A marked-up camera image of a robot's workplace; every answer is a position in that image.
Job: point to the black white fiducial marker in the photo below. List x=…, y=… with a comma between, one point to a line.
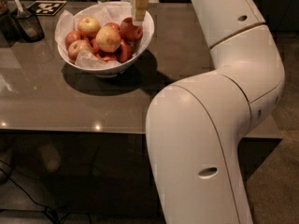
x=46, y=8

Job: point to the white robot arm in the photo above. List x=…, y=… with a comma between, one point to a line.
x=194, y=126

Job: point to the yellow apple back left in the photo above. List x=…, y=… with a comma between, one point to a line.
x=89, y=26

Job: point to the grey scoop handle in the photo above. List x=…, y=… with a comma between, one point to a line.
x=22, y=12

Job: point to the red apple left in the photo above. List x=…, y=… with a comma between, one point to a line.
x=72, y=37

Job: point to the black scoop container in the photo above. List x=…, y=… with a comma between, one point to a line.
x=28, y=25

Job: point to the red apple front right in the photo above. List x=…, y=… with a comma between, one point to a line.
x=124, y=52

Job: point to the red-yellow apple front left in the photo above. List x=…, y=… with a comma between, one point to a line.
x=76, y=47

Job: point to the red apple bottom front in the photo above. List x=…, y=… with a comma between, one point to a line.
x=106, y=57

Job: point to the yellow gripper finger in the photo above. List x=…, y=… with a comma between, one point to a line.
x=138, y=10

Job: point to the white ceramic bowl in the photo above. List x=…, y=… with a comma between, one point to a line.
x=141, y=44

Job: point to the small red apple back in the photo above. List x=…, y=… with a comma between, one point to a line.
x=113, y=25

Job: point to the yellow-red apple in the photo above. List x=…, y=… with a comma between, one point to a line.
x=108, y=39

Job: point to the red apple back right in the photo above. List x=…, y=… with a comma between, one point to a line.
x=129, y=31

